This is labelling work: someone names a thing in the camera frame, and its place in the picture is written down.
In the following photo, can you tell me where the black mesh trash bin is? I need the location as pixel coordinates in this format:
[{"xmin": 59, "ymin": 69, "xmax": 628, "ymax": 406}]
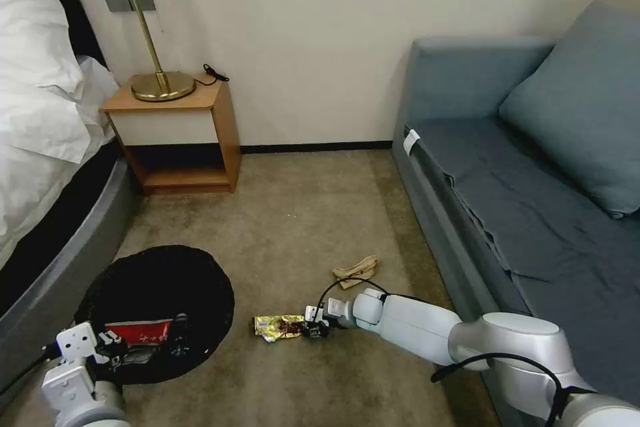
[{"xmin": 73, "ymin": 244, "xmax": 236, "ymax": 384}]

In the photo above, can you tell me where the grey wall plate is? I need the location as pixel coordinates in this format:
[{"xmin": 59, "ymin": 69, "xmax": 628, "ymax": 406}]
[{"xmin": 103, "ymin": 0, "xmax": 157, "ymax": 13}]

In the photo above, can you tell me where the crumpled beige paper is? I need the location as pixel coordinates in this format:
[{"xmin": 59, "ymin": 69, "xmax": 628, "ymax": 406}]
[{"xmin": 332, "ymin": 256, "xmax": 381, "ymax": 291}]

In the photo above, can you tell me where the black lamp cable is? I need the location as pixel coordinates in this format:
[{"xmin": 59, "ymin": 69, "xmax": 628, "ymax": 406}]
[{"xmin": 195, "ymin": 63, "xmax": 231, "ymax": 89}]

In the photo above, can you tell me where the white pillow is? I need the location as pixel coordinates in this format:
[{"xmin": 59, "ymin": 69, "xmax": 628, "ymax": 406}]
[{"xmin": 0, "ymin": 0, "xmax": 85, "ymax": 97}]

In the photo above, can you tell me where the gold foil wrapper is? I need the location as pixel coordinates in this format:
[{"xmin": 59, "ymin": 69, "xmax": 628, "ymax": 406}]
[{"xmin": 252, "ymin": 314, "xmax": 307, "ymax": 344}]

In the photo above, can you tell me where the blue-grey sofa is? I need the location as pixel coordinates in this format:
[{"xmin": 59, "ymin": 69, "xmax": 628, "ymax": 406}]
[{"xmin": 392, "ymin": 36, "xmax": 640, "ymax": 427}]

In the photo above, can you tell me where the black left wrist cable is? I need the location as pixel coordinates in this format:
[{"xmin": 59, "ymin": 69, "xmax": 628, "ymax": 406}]
[{"xmin": 0, "ymin": 342, "xmax": 62, "ymax": 398}]

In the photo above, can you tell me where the dark skirting board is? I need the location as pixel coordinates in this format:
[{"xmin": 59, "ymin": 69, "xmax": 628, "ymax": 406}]
[{"xmin": 239, "ymin": 139, "xmax": 397, "ymax": 155}]

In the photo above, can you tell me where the grey bed base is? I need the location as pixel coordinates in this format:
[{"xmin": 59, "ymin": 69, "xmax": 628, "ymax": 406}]
[{"xmin": 0, "ymin": 139, "xmax": 139, "ymax": 398}]

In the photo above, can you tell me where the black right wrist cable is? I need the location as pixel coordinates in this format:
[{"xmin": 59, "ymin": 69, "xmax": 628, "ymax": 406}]
[{"xmin": 317, "ymin": 278, "xmax": 392, "ymax": 329}]

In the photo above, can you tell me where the black headboard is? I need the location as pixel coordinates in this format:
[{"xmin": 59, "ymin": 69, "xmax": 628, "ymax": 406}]
[{"xmin": 55, "ymin": 0, "xmax": 109, "ymax": 73}]

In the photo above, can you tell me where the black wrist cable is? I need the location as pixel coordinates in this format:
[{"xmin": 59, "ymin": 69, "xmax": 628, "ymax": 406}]
[
  {"xmin": 317, "ymin": 278, "xmax": 392, "ymax": 329},
  {"xmin": 0, "ymin": 342, "xmax": 62, "ymax": 398}
]

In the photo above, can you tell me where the blue-grey cushion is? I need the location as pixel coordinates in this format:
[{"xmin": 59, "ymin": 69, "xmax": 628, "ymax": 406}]
[{"xmin": 499, "ymin": 0, "xmax": 640, "ymax": 221}]

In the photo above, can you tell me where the black right elbow cable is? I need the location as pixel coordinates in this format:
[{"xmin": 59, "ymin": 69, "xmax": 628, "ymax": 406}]
[{"xmin": 431, "ymin": 353, "xmax": 597, "ymax": 427}]

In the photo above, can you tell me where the white duvet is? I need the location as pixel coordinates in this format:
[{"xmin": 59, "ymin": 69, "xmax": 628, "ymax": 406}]
[{"xmin": 0, "ymin": 54, "xmax": 122, "ymax": 268}]

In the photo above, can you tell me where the red snack package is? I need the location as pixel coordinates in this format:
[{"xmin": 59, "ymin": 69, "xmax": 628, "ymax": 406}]
[{"xmin": 103, "ymin": 318, "xmax": 176, "ymax": 348}]

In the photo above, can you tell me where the wooden nightstand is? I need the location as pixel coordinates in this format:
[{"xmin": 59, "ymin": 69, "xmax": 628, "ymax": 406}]
[{"xmin": 102, "ymin": 71, "xmax": 243, "ymax": 196}]

